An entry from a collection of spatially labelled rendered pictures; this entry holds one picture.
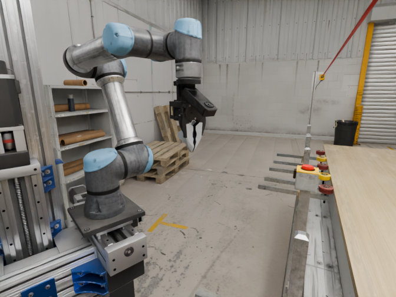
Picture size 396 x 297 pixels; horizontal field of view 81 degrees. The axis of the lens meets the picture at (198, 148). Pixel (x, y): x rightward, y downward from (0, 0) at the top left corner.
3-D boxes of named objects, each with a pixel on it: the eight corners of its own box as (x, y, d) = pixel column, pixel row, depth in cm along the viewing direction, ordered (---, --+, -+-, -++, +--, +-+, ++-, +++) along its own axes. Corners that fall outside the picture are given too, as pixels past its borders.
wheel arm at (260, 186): (257, 190, 162) (258, 184, 161) (258, 188, 165) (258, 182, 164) (327, 202, 144) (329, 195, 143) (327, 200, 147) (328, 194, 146)
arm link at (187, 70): (207, 63, 65) (184, 60, 60) (207, 80, 66) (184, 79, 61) (190, 65, 71) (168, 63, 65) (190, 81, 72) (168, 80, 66)
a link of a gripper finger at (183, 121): (191, 135, 70) (191, 106, 68) (194, 137, 68) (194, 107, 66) (178, 138, 67) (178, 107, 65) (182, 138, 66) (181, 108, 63)
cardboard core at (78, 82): (62, 79, 284) (82, 79, 274) (68, 79, 291) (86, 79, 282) (63, 86, 286) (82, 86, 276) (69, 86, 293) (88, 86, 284)
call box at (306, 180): (294, 191, 81) (296, 170, 79) (295, 184, 87) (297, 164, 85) (316, 195, 78) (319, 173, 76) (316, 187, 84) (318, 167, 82)
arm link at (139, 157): (114, 182, 94) (78, 56, 96) (144, 173, 105) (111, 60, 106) (128, 178, 86) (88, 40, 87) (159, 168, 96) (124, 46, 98)
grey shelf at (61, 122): (40, 218, 277) (16, 85, 240) (95, 189, 360) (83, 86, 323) (68, 225, 263) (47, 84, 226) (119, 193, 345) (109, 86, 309)
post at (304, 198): (286, 293, 92) (298, 188, 81) (287, 284, 96) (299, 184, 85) (299, 297, 90) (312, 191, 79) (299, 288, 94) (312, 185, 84)
